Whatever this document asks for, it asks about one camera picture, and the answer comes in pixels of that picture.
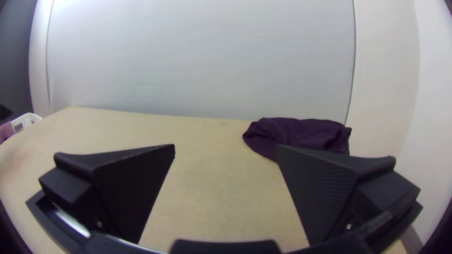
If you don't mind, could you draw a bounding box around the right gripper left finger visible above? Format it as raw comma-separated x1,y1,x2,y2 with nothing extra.
38,143,176,245

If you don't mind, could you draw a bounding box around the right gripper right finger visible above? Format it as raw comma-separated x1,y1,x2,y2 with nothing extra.
275,143,421,246

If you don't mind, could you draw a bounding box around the black garment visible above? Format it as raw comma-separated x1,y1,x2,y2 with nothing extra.
242,117,353,162

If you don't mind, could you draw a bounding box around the white laundry basket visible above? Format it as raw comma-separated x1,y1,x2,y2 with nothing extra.
10,112,43,134

